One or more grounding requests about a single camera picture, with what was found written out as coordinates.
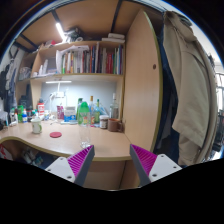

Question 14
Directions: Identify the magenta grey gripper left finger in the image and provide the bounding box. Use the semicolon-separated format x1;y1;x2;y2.
45;144;96;187

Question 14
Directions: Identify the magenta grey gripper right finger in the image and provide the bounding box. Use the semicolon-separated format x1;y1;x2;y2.
129;143;183;187

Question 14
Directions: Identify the clear plastic water bottle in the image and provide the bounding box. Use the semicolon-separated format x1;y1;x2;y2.
78;112;90;148

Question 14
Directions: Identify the red bottle cap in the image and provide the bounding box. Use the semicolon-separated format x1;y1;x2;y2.
50;132;62;138

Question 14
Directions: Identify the brown ceramic mug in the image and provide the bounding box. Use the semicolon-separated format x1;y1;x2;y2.
108;118;123;132

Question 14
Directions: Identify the green plastic bottle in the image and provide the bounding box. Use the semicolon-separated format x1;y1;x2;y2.
78;102;90;125

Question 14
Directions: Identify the blue white tissue box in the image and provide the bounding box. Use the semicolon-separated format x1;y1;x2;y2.
64;107;76;122

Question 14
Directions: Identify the jar with white lid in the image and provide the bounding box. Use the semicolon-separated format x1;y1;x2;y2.
99;115;109;129

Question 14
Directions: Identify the green glass bottle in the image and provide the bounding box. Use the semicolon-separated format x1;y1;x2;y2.
94;99;100;123

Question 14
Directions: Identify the pink carton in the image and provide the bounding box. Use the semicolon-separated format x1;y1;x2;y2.
57;106;64;120

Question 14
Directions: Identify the clear glass bottle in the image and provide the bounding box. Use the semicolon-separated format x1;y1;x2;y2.
110;94;119;119

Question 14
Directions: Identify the white mug with lid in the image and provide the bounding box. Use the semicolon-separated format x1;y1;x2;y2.
31;118;42;134

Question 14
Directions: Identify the beige trench coat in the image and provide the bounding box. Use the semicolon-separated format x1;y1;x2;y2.
163;11;217;166

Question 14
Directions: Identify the red white canister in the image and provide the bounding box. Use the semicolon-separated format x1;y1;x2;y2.
37;103;45;116

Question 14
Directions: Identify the wooden bookshelf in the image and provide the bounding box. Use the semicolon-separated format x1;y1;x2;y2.
16;41;125;112

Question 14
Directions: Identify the under-shelf lamp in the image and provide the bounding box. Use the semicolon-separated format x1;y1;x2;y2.
45;80;72;84

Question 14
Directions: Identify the row of books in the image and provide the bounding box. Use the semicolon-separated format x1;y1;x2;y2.
56;42;124;75

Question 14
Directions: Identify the wooden wardrobe cabinet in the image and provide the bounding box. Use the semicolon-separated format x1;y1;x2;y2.
123;10;163;151

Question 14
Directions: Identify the ceiling tube light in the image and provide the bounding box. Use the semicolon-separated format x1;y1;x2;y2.
56;22;66;42

